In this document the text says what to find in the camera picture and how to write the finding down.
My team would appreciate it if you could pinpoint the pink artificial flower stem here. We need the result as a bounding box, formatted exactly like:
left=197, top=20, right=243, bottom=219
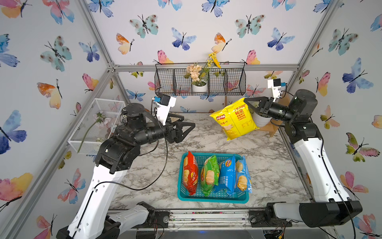
left=77, top=111, right=111, bottom=153

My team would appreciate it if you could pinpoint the teal plastic basket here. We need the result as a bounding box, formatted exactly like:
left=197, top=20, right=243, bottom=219
left=177, top=152, right=250, bottom=204

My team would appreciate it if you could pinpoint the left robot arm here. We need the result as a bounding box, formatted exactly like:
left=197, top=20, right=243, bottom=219
left=56, top=103, right=196, bottom=239

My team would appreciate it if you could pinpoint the white pot with peach flowers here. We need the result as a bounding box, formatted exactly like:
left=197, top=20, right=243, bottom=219
left=184, top=52, right=221, bottom=93

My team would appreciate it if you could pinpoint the yellow chips bag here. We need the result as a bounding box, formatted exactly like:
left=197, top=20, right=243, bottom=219
left=210, top=98, right=259, bottom=141

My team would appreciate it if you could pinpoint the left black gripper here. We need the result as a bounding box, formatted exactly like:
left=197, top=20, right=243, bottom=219
left=131, top=113, right=193, bottom=148

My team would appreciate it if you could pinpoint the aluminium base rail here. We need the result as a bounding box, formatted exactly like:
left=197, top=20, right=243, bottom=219
left=119, top=208, right=335, bottom=232

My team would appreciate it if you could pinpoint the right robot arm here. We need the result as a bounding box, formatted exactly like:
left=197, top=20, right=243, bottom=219
left=244, top=89, right=363, bottom=228

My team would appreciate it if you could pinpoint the white pot with orange flowers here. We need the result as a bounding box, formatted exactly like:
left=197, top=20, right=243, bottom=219
left=252, top=113, right=272, bottom=128

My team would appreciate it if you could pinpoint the red chips bag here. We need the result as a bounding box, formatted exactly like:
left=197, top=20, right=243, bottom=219
left=182, top=151, right=199, bottom=196

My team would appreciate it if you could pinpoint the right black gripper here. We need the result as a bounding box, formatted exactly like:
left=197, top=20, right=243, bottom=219
left=246, top=100, right=299, bottom=127

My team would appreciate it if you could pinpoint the wooden corner shelf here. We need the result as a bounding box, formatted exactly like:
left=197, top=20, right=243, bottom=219
left=258, top=94, right=290, bottom=137

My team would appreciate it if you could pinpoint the dark blue Lay's chips bag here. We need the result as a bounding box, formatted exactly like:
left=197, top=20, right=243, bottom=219
left=214, top=154, right=236, bottom=196

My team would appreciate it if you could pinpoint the light blue chips bag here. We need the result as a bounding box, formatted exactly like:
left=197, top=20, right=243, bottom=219
left=234, top=156, right=253, bottom=193

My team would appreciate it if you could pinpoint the white wire mesh box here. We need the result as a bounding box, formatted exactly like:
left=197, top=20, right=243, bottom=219
left=68, top=98, right=126, bottom=155

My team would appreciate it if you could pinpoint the black wire wall basket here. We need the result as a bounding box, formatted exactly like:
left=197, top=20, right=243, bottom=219
left=154, top=63, right=247, bottom=97

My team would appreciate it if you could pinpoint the green chips bag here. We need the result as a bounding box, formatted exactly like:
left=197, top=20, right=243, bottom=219
left=201, top=155, right=220, bottom=197

